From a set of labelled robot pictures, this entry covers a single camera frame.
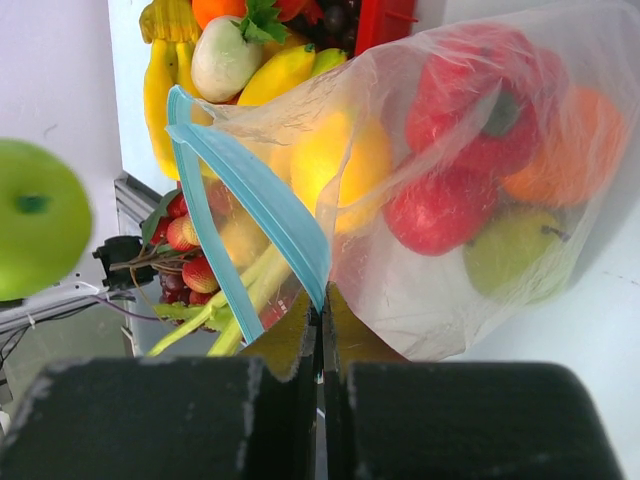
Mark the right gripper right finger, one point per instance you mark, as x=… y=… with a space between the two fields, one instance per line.
x=388 y=418

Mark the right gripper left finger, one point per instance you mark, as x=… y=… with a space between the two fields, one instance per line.
x=250 y=416

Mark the green pear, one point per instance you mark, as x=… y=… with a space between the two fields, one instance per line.
x=519 y=255

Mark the red apple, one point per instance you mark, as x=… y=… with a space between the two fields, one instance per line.
x=441 y=211

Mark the clear zip top bag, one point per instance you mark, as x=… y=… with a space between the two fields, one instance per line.
x=234 y=170

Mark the yellow lemon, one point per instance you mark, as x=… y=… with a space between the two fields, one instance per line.
x=359 y=157

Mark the green apple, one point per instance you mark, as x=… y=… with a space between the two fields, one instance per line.
x=46 y=219

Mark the red bell pepper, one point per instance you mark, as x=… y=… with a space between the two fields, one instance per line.
x=488 y=95

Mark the orange fruit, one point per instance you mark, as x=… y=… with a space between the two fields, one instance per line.
x=579 y=156

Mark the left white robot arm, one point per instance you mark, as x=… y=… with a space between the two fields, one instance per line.
x=74 y=294

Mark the green celery stalk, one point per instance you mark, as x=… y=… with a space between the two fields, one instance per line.
x=262 y=281

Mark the lychee cluster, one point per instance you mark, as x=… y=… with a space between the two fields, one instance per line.
x=166 y=249

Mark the white radish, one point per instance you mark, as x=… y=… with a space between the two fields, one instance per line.
x=223 y=61

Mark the red pomegranate with leaf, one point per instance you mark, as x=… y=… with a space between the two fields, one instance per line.
x=265 y=20

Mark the red plastic tray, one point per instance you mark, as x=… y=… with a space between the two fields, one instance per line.
x=383 y=21

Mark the small yellow banana bunch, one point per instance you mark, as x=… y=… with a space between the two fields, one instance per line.
x=171 y=30

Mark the small orange tangerine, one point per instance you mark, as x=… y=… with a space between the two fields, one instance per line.
x=206 y=10

